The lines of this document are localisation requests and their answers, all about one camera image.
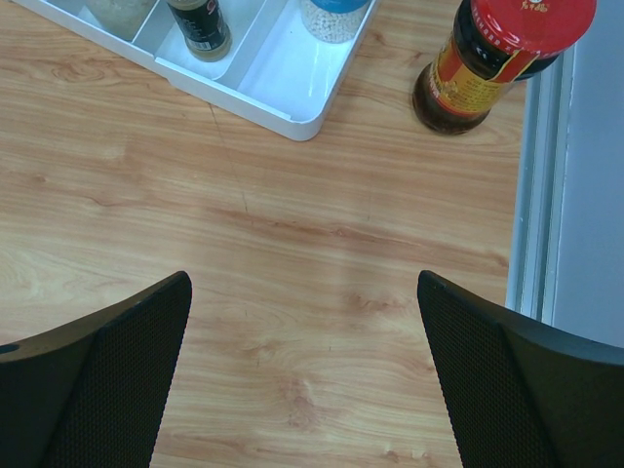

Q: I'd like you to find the glass jar with white granules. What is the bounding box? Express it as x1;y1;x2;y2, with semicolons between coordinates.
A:
86;0;156;41

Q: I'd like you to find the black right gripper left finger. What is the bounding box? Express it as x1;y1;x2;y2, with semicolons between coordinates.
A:
1;271;192;467

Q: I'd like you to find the small black-cap spice jar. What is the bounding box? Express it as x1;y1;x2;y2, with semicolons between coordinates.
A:
167;0;231;62

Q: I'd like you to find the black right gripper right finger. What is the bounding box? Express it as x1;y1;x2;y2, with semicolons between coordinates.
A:
417;270;623;467

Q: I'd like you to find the white divided organizer tray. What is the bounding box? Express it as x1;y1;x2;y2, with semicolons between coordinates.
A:
22;1;378;141

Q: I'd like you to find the aluminium frame post right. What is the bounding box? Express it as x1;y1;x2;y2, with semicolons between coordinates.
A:
506;47;576;326

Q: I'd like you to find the red-lid sauce bottle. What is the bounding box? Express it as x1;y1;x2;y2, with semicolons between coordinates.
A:
411;0;598;135

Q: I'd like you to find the silver-lid salt shaker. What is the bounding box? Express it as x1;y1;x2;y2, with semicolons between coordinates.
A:
300;0;370;44

